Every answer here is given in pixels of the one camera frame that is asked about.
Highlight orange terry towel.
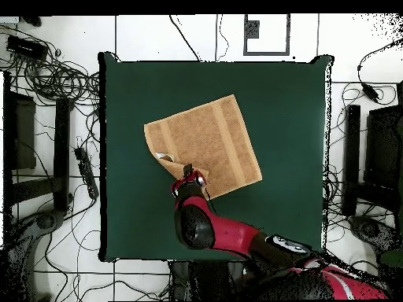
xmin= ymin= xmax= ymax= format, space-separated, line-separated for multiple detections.
xmin=143 ymin=94 xmax=263 ymax=201

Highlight dark green table cloth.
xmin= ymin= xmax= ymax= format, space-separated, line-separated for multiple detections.
xmin=98 ymin=53 xmax=335 ymax=263

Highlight black power strip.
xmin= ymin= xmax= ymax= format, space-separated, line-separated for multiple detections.
xmin=74 ymin=146 xmax=100 ymax=200

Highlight black inline power adapter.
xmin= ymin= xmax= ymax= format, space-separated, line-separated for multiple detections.
xmin=361 ymin=83 xmax=380 ymax=103

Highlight black rectangular box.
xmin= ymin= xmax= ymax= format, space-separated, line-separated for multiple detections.
xmin=6 ymin=35 xmax=49 ymax=61

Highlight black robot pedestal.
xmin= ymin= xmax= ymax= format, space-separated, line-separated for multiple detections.
xmin=168 ymin=260 xmax=246 ymax=301

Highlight black floor cable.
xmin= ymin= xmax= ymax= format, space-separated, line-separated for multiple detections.
xmin=168 ymin=14 xmax=202 ymax=62

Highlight black frame stand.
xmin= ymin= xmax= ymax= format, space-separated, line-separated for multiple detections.
xmin=342 ymin=80 xmax=403 ymax=218
xmin=2 ymin=71 xmax=74 ymax=215

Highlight grey square floor frame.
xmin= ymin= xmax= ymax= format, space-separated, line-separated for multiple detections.
xmin=242 ymin=13 xmax=291 ymax=57

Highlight dark grey pedestal leg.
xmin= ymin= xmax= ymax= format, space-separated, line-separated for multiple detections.
xmin=347 ymin=215 xmax=402 ymax=256
xmin=6 ymin=209 xmax=67 ymax=301

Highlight black cable tangle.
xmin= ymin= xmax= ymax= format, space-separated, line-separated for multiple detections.
xmin=0 ymin=24 xmax=102 ymax=108

